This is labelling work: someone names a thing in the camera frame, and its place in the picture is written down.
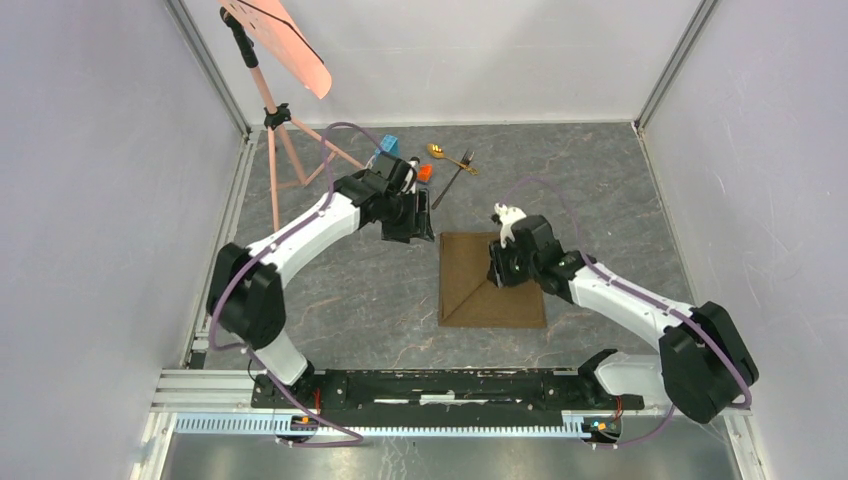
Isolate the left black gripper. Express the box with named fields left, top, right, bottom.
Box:
left=381, top=189, right=435, bottom=246

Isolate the brown cloth napkin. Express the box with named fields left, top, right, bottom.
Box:
left=438, top=232, right=547, bottom=329

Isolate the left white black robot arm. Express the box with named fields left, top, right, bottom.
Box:
left=206, top=153, right=435, bottom=408

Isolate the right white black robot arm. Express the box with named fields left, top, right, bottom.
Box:
left=488, top=204, right=759, bottom=424

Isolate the gold spoon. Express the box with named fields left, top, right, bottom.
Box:
left=426, top=143, right=479, bottom=175

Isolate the black fork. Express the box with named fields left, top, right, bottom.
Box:
left=431, top=149, right=478, bottom=210

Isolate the colourful toy block structure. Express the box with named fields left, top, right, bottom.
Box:
left=366, top=134, right=433, bottom=185

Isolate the pink music stand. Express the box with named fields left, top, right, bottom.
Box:
left=219, top=1, right=364, bottom=229

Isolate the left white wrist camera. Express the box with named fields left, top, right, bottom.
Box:
left=405, top=156, right=421, bottom=193

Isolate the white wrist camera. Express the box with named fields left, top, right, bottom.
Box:
left=491, top=203, right=527, bottom=248
left=405, top=156, right=421, bottom=193

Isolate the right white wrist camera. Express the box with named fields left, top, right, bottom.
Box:
left=491, top=203, right=527, bottom=248

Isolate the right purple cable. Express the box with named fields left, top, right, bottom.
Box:
left=496, top=176, right=755, bottom=450

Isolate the purple cable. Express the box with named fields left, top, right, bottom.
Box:
left=206, top=121, right=399, bottom=449
left=496, top=176, right=755, bottom=450

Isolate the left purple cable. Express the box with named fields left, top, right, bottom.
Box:
left=206, top=121, right=399, bottom=449

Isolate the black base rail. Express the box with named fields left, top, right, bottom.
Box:
left=292, top=368, right=645, bottom=429

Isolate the white slotted cable duct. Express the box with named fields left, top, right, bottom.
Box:
left=174, top=413, right=621, bottom=440

